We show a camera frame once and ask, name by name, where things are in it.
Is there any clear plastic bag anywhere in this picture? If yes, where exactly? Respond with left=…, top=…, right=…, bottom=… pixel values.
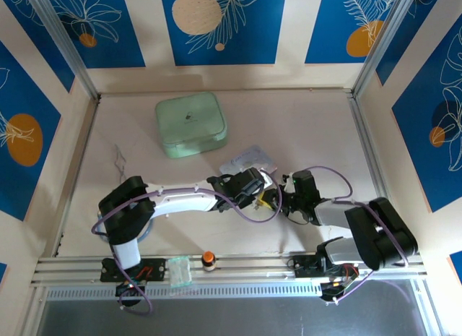
left=219, top=144, right=279, bottom=178

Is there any orange-capped small bottle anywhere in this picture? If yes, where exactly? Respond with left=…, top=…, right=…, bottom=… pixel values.
left=201, top=250, right=218, bottom=273

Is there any mint green square case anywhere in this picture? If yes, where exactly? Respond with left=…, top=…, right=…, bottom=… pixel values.
left=154, top=91, right=229, bottom=160

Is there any clear plastic packet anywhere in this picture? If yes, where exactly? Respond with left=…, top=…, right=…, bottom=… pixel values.
left=167, top=255, right=192, bottom=289

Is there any grey metal sheet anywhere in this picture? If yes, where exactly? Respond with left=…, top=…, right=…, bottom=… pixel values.
left=35, top=277, right=436, bottom=336

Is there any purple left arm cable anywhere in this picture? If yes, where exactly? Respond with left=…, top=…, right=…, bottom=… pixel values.
left=90, top=184, right=283, bottom=314

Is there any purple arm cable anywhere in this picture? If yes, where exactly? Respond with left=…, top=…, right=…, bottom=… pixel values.
left=90, top=184, right=283, bottom=314
left=302, top=165, right=411, bottom=306

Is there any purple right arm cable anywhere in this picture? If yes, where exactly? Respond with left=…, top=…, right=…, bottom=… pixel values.
left=302, top=165, right=411, bottom=306

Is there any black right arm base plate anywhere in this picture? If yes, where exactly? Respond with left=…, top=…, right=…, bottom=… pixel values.
left=290, top=254, right=362, bottom=279

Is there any aluminium frame rail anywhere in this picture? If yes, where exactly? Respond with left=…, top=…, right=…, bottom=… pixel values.
left=30, top=255, right=432, bottom=285
left=349, top=93, right=425, bottom=259
left=97, top=87, right=354, bottom=98
left=53, top=96, right=101, bottom=258

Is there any right arm wired controller board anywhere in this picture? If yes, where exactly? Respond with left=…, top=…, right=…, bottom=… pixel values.
left=319, top=265, right=362, bottom=303

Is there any grey slotted cable duct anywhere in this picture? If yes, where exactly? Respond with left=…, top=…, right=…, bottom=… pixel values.
left=45, top=282, right=328, bottom=302

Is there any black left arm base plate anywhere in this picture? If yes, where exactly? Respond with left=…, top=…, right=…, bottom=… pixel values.
left=100, top=257, right=167, bottom=283

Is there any aluminium frame post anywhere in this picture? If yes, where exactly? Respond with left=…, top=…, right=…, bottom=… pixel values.
left=27, top=0, right=101, bottom=100
left=352, top=0, right=423, bottom=98

